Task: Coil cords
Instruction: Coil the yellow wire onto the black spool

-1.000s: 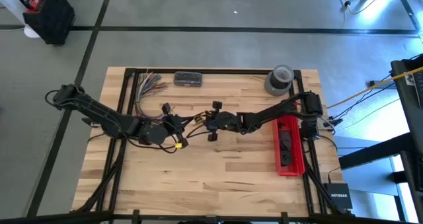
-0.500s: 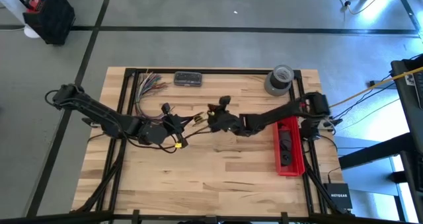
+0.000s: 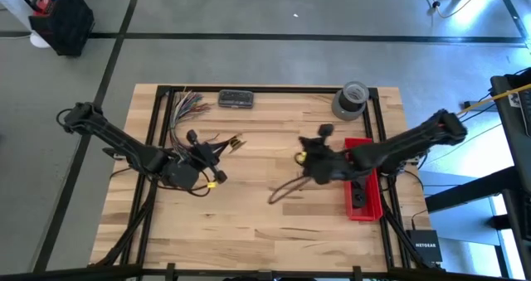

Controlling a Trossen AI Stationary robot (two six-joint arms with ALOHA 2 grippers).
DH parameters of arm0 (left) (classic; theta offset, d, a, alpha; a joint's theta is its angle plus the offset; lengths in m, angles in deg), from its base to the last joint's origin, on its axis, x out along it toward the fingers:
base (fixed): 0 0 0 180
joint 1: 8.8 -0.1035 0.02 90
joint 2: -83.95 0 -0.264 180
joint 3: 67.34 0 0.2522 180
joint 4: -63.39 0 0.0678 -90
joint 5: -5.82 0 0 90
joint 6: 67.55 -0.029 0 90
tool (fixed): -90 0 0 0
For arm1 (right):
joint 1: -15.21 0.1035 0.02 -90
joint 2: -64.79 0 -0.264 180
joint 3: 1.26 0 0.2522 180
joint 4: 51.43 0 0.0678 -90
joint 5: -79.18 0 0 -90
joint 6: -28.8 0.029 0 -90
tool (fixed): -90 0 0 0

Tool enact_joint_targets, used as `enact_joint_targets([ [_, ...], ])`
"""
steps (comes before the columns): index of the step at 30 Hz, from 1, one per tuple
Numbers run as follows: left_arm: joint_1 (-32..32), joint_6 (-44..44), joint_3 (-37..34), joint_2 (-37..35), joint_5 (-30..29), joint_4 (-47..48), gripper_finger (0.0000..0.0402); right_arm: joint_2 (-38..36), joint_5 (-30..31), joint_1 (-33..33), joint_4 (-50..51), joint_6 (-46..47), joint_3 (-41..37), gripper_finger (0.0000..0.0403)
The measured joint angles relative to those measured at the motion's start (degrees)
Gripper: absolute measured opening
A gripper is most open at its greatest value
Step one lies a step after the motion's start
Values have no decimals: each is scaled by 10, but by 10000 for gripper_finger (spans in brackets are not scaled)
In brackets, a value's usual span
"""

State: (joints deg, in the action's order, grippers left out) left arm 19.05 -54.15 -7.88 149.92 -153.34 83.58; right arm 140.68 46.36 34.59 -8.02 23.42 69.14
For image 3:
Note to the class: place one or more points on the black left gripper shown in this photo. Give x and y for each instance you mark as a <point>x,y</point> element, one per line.
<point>207,156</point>

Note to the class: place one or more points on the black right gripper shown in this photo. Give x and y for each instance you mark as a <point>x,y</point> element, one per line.
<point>327,165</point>

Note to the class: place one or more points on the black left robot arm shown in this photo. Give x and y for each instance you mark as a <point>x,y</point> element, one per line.
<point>124,144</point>

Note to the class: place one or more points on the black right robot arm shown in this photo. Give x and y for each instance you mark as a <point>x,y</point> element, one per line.
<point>406,144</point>

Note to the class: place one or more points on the clear plastic bit case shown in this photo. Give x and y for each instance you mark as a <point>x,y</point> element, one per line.
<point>235,99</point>

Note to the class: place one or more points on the grey tape roll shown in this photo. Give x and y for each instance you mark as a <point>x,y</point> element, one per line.
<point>344,116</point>

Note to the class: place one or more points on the red plastic bin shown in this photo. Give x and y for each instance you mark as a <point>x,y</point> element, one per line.
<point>365,210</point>

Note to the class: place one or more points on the black tape roll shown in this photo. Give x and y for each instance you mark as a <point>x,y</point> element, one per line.
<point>344,105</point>

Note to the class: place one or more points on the black tool bag red top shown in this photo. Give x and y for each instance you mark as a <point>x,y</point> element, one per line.
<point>66,24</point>

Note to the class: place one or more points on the white and black tower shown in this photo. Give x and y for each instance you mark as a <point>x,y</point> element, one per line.
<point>39,40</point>

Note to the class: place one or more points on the black aluminium table frame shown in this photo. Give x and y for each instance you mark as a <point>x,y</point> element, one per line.
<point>269,89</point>

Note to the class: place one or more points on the black Netgear network switch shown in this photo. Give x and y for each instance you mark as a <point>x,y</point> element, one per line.
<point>425,245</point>

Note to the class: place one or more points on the black desk frame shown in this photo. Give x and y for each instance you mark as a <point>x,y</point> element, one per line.
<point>510,7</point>

